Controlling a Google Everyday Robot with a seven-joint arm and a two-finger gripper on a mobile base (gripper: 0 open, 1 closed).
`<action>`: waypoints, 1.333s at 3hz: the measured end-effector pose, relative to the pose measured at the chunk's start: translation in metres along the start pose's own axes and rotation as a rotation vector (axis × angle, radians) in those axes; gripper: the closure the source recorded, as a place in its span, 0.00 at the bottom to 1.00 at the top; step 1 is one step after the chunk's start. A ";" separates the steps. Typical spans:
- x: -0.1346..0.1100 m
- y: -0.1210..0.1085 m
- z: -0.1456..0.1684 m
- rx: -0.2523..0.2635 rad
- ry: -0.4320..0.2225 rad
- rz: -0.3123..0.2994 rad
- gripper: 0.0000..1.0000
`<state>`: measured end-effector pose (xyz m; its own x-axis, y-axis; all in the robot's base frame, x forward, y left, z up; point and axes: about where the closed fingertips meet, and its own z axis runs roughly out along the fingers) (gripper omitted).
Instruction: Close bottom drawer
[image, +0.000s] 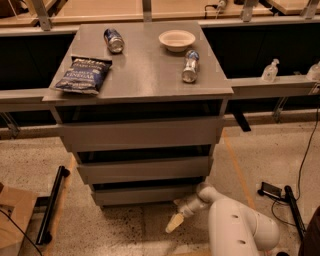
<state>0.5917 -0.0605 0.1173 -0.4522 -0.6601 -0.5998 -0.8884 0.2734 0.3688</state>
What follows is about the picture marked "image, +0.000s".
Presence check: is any grey metal rail shelf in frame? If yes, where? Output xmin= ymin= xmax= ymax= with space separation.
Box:
xmin=0 ymin=75 xmax=319 ymax=112

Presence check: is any black floor device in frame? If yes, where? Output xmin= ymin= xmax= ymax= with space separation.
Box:
xmin=258 ymin=182 xmax=282 ymax=200

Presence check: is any hand sanitizer pump bottle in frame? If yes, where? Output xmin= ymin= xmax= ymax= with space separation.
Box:
xmin=261 ymin=59 xmax=279 ymax=82

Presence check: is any grey bottom drawer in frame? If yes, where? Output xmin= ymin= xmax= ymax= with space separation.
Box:
xmin=92 ymin=184 xmax=195 ymax=206

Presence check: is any blue chip bag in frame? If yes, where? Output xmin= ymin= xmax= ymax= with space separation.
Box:
xmin=54 ymin=56 xmax=112 ymax=95

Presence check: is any cardboard box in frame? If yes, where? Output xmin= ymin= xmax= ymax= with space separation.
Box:
xmin=0 ymin=185 xmax=37 ymax=256

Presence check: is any black cable left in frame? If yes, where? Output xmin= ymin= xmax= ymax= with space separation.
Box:
xmin=0 ymin=208 xmax=44 ymax=256

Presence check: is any black bar stand right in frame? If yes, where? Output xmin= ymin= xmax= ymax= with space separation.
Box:
xmin=284 ymin=185 xmax=306 ymax=240

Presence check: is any grey top drawer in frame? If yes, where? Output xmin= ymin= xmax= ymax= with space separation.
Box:
xmin=58 ymin=117 xmax=223 ymax=152

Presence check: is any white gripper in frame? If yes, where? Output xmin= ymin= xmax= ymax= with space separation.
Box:
xmin=165 ymin=194 xmax=209 ymax=233

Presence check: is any grey drawer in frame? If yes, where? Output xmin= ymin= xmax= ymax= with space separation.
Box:
xmin=92 ymin=184 xmax=195 ymax=206
xmin=58 ymin=117 xmax=223 ymax=152
xmin=77 ymin=156 xmax=212 ymax=184

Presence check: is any white paper bowl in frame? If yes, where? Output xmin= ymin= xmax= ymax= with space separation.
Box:
xmin=159 ymin=30 xmax=196 ymax=52

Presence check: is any grey middle drawer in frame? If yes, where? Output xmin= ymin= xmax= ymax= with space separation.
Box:
xmin=77 ymin=156 xmax=212 ymax=184

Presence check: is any black cable right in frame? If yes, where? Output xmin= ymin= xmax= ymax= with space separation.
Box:
xmin=270 ymin=99 xmax=320 ymax=228

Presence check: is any grey drawer cabinet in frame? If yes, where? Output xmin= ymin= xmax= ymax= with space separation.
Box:
xmin=50 ymin=22 xmax=228 ymax=193

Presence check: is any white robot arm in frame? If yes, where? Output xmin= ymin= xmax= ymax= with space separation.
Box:
xmin=165 ymin=182 xmax=280 ymax=256

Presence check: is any black cable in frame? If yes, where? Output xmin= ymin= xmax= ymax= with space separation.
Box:
xmin=270 ymin=99 xmax=320 ymax=228
xmin=0 ymin=208 xmax=44 ymax=256

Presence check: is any black bar stand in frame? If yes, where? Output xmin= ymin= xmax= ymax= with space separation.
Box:
xmin=36 ymin=166 xmax=70 ymax=245
xmin=284 ymin=185 xmax=306 ymax=240

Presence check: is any black bar stand left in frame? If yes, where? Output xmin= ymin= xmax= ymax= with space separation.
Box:
xmin=36 ymin=166 xmax=70 ymax=245

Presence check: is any blue soda can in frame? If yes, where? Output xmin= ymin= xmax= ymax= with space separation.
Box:
xmin=104 ymin=28 xmax=125 ymax=54

